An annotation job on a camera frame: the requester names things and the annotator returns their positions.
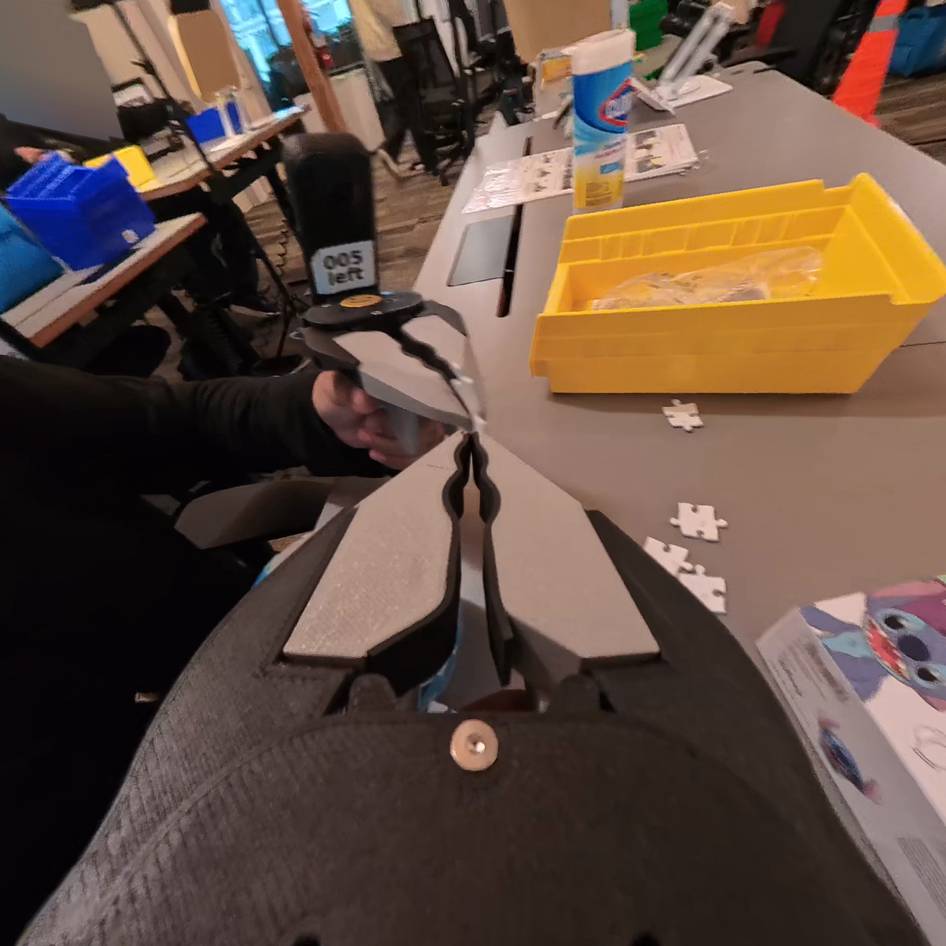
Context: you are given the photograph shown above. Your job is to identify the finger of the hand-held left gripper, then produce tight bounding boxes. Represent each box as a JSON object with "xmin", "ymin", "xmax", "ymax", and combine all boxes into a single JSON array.
[
  {"xmin": 335, "ymin": 327, "xmax": 485, "ymax": 433},
  {"xmin": 401, "ymin": 316, "xmax": 477, "ymax": 389}
]

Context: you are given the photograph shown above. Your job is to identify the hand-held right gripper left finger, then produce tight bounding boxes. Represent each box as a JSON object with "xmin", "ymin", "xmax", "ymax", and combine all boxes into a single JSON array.
[{"xmin": 282, "ymin": 432, "xmax": 472, "ymax": 696}]

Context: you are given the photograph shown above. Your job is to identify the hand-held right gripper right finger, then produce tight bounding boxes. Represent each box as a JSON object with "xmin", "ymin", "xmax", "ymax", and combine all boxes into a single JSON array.
[{"xmin": 473, "ymin": 432, "xmax": 662, "ymax": 686}]

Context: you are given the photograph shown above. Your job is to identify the person's left forearm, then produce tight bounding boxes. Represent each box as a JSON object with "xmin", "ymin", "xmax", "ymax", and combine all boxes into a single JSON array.
[{"xmin": 0, "ymin": 355, "xmax": 389, "ymax": 511}]

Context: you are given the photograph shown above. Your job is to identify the colourful cartoon puzzle box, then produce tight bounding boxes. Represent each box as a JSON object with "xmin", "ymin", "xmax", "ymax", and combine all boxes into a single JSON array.
[{"xmin": 755, "ymin": 576, "xmax": 946, "ymax": 946}]

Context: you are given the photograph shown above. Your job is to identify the person's left hand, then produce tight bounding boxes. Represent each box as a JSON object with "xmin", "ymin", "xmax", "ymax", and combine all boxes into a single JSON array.
[{"xmin": 312, "ymin": 368, "xmax": 430, "ymax": 472}]

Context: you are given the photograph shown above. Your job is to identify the wooden desk black legs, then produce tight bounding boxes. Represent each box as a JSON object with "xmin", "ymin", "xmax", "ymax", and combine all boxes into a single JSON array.
[
  {"xmin": 140, "ymin": 107, "xmax": 307, "ymax": 204},
  {"xmin": 0, "ymin": 210, "xmax": 208, "ymax": 348}
]

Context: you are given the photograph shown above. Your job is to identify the blue plastic bin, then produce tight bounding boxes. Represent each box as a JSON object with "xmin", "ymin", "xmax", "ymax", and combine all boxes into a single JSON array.
[
  {"xmin": 3, "ymin": 151, "xmax": 158, "ymax": 270},
  {"xmin": 185, "ymin": 100, "xmax": 245, "ymax": 145}
]

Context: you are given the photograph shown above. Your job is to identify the printed marker sheet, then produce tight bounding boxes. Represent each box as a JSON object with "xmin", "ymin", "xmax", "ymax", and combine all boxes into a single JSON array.
[{"xmin": 462, "ymin": 124, "xmax": 699, "ymax": 215}]

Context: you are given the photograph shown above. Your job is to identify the small yellow bin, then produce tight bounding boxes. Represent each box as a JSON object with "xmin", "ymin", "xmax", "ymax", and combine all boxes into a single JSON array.
[{"xmin": 85, "ymin": 144, "xmax": 156, "ymax": 189}]

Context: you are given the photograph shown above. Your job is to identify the yellow plastic bin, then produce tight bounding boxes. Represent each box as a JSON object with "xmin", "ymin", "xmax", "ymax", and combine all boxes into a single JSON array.
[{"xmin": 530, "ymin": 173, "xmax": 946, "ymax": 395}]

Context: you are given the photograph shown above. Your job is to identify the clear plastic bag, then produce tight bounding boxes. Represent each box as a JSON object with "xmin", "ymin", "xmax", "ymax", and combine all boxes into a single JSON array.
[{"xmin": 591, "ymin": 247, "xmax": 825, "ymax": 311}]

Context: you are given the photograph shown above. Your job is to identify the disinfecting wipes canister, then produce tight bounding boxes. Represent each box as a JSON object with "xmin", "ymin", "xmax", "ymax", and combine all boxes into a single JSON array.
[{"xmin": 571, "ymin": 30, "xmax": 637, "ymax": 214}]

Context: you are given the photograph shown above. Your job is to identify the cardboard box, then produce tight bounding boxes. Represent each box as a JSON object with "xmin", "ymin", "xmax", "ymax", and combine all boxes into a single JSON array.
[{"xmin": 503, "ymin": 0, "xmax": 614, "ymax": 64}]

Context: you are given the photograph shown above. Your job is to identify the green plastic bin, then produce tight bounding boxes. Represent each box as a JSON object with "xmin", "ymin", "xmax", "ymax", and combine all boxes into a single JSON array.
[{"xmin": 628, "ymin": 0, "xmax": 670, "ymax": 53}]

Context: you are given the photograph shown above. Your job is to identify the white desk lamp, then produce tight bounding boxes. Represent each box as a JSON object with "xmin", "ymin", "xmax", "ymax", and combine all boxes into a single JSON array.
[{"xmin": 632, "ymin": 0, "xmax": 733, "ymax": 112}]

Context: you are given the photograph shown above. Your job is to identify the orange safety cone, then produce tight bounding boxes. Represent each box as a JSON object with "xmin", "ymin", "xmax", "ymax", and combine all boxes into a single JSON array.
[{"xmin": 831, "ymin": 0, "xmax": 910, "ymax": 127}]

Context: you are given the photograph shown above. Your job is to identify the wooden post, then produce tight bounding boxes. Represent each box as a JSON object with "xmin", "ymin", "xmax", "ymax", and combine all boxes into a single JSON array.
[{"xmin": 277, "ymin": 0, "xmax": 348, "ymax": 134}]

